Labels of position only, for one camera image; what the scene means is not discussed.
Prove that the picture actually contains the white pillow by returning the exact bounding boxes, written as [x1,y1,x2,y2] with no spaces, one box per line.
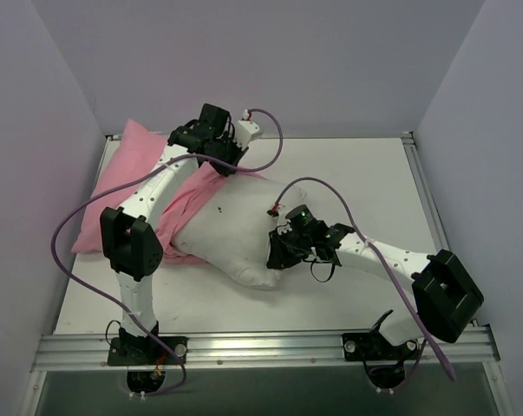
[171,175,306,290]

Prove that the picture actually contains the pink floral pillowcase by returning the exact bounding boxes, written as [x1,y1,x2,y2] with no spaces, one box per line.
[69,119,227,270]

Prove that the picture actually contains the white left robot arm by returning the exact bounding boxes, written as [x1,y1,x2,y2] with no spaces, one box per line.
[100,104,262,363]

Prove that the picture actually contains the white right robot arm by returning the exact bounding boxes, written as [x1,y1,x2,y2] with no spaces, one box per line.
[267,221,484,358]

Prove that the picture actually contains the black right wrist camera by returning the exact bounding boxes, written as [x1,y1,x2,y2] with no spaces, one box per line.
[268,204,328,237]

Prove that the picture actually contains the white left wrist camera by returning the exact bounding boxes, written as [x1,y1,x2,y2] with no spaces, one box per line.
[234,120,263,149]

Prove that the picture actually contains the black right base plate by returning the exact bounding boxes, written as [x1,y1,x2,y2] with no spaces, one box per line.
[341,332,419,362]

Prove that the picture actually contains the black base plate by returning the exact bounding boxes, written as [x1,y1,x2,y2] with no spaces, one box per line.
[341,332,419,362]
[107,335,188,367]

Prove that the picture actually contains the aluminium right side rail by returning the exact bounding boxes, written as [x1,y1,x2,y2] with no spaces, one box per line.
[401,132,484,341]

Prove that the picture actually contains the aluminium rail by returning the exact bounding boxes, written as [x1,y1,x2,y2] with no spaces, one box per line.
[31,327,500,372]
[401,132,484,341]

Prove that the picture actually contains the aluminium front rail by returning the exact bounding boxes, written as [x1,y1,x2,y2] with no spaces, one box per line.
[31,327,500,372]

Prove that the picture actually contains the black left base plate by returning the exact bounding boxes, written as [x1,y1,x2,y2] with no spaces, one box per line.
[107,335,188,367]

